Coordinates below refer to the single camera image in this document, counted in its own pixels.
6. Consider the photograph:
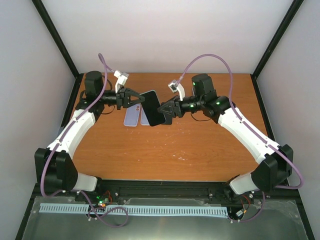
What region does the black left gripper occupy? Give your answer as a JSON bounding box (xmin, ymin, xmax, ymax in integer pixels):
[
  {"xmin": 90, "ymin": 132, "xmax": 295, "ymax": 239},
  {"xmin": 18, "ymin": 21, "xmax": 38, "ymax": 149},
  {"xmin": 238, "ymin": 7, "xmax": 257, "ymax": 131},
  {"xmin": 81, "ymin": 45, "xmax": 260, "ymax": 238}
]
[{"xmin": 99, "ymin": 87, "xmax": 146, "ymax": 110}]

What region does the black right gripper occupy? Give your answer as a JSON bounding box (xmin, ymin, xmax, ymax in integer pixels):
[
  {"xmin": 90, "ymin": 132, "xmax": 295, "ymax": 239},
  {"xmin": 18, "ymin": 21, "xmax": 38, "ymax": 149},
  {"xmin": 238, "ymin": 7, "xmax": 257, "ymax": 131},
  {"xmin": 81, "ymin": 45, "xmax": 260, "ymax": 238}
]
[{"xmin": 157, "ymin": 95, "xmax": 203, "ymax": 119}]

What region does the phone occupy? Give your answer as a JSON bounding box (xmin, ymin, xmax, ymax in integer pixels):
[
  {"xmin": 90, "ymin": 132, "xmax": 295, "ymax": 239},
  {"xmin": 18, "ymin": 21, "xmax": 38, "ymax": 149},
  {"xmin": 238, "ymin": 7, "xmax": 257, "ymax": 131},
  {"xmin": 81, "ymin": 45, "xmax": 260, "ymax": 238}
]
[{"xmin": 140, "ymin": 90, "xmax": 166, "ymax": 127}]

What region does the lavender phone case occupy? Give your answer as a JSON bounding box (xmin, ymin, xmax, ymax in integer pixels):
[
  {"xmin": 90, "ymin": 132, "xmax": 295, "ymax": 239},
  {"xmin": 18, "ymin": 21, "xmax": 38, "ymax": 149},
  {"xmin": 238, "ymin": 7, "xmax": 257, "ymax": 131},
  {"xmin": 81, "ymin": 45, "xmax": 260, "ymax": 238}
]
[
  {"xmin": 123, "ymin": 103, "xmax": 141, "ymax": 127},
  {"xmin": 140, "ymin": 108, "xmax": 150, "ymax": 126}
]

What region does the black smartphone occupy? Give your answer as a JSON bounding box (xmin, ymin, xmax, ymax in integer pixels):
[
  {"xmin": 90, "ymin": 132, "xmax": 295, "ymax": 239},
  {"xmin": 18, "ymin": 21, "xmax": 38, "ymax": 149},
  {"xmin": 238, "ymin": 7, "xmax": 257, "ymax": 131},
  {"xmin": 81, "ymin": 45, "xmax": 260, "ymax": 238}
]
[{"xmin": 162, "ymin": 114, "xmax": 173, "ymax": 125}]

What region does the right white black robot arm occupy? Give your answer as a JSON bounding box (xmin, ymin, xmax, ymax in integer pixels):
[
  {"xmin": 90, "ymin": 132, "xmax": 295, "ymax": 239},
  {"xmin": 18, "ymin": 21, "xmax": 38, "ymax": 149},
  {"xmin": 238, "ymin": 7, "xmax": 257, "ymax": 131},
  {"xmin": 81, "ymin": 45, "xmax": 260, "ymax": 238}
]
[{"xmin": 158, "ymin": 73, "xmax": 294, "ymax": 195}]

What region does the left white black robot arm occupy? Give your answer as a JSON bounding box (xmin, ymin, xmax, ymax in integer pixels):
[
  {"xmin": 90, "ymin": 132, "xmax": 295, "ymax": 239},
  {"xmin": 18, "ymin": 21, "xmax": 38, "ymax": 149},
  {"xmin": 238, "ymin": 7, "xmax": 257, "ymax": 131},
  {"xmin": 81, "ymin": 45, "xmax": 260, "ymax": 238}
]
[{"xmin": 34, "ymin": 70, "xmax": 145, "ymax": 202}]

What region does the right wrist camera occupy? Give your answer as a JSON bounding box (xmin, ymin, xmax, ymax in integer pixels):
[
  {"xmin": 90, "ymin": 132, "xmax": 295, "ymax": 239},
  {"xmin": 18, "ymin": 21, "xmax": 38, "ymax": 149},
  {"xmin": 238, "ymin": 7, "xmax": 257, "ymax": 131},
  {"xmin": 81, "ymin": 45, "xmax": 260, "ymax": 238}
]
[{"xmin": 168, "ymin": 80, "xmax": 186, "ymax": 101}]

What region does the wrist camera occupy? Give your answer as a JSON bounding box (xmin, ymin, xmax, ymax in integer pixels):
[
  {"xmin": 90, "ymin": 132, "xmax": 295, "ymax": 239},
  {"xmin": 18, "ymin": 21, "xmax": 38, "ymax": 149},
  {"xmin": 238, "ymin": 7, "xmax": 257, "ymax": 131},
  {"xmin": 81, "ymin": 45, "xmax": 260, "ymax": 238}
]
[
  {"xmin": 113, "ymin": 70, "xmax": 129, "ymax": 93},
  {"xmin": 168, "ymin": 80, "xmax": 186, "ymax": 101}
]

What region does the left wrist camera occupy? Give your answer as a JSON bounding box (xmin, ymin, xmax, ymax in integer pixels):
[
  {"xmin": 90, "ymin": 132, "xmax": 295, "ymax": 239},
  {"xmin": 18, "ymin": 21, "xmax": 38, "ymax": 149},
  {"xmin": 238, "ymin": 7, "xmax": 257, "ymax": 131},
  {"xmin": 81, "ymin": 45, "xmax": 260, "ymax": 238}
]
[{"xmin": 113, "ymin": 70, "xmax": 129, "ymax": 93}]

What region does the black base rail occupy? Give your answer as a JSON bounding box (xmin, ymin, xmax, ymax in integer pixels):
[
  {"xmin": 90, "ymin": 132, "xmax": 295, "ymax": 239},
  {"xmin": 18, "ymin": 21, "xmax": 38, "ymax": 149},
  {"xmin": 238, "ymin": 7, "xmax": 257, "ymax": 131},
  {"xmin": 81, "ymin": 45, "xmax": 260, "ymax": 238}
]
[{"xmin": 32, "ymin": 178, "xmax": 300, "ymax": 208}]

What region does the black frame post left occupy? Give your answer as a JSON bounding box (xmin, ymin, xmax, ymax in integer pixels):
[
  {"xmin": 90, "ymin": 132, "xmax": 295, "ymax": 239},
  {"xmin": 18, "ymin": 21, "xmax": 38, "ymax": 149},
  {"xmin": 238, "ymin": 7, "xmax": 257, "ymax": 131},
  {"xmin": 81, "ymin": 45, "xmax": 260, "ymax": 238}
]
[{"xmin": 15, "ymin": 0, "xmax": 84, "ymax": 240}]

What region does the black frame post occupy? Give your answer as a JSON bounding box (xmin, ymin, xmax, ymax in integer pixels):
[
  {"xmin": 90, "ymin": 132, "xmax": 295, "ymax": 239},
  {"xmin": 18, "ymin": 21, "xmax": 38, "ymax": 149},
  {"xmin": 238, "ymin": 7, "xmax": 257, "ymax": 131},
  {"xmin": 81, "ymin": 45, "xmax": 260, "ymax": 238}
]
[
  {"xmin": 15, "ymin": 0, "xmax": 84, "ymax": 240},
  {"xmin": 252, "ymin": 0, "xmax": 320, "ymax": 239}
]

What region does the metal base plate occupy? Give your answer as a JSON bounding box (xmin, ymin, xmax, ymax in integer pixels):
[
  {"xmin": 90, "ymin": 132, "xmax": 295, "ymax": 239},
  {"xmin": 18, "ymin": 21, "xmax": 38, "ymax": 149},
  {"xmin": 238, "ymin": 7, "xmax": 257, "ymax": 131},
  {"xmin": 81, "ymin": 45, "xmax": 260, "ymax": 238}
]
[{"xmin": 22, "ymin": 197, "xmax": 313, "ymax": 240}]

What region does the light blue cable duct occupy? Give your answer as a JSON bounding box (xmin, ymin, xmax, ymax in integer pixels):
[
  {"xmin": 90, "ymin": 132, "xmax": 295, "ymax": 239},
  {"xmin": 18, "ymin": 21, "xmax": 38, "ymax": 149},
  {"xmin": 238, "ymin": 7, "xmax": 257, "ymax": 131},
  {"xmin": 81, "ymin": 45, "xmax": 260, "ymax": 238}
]
[{"xmin": 38, "ymin": 203, "xmax": 228, "ymax": 218}]

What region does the black frame post right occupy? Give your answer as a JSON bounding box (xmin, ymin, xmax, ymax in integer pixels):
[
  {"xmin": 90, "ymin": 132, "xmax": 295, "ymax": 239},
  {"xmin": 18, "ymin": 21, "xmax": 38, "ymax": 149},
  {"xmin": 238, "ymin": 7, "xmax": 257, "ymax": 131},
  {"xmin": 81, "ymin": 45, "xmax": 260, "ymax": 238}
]
[{"xmin": 252, "ymin": 0, "xmax": 320, "ymax": 239}]

